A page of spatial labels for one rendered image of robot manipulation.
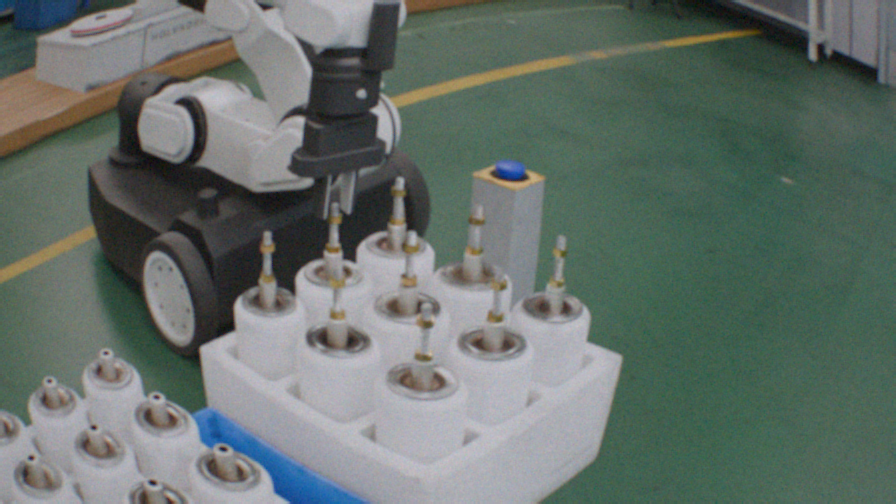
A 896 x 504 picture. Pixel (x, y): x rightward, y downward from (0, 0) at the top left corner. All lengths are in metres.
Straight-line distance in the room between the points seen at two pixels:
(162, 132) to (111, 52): 1.37
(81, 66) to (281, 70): 1.65
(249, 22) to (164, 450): 0.86
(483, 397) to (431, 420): 0.11
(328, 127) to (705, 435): 0.73
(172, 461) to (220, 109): 0.92
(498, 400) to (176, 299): 0.61
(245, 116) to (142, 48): 1.59
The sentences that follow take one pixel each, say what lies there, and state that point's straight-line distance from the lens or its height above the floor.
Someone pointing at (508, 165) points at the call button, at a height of 0.33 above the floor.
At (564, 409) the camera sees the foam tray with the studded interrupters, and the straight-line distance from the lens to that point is 1.31.
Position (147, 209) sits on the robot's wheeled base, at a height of 0.17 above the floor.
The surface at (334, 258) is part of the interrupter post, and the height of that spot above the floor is 0.28.
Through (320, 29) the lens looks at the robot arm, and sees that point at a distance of 1.24.
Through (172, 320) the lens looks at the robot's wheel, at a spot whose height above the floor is 0.05.
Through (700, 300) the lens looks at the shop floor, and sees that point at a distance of 2.01.
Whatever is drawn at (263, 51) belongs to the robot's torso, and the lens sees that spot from 1.67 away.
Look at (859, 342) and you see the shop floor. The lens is 2.01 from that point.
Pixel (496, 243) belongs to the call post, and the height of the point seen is 0.23.
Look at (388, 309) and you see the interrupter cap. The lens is 1.31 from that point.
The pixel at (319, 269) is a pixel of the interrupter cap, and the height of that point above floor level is 0.25.
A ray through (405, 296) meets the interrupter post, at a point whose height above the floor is 0.27.
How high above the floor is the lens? 0.85
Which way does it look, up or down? 24 degrees down
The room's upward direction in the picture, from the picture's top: 4 degrees clockwise
